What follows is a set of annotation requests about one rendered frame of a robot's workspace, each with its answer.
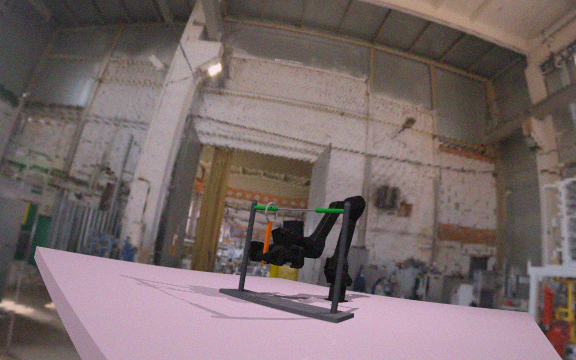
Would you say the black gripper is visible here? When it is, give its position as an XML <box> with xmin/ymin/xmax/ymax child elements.
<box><xmin>249</xmin><ymin>241</ymin><xmax>305</xmax><ymax>269</ymax></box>

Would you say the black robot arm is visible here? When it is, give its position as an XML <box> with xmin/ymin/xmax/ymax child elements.
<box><xmin>271</xmin><ymin>195</ymin><xmax>366</xmax><ymax>303</ymax></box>

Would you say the orange handle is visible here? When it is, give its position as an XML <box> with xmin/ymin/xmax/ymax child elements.
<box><xmin>263</xmin><ymin>202</ymin><xmax>278</xmax><ymax>253</ymax></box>

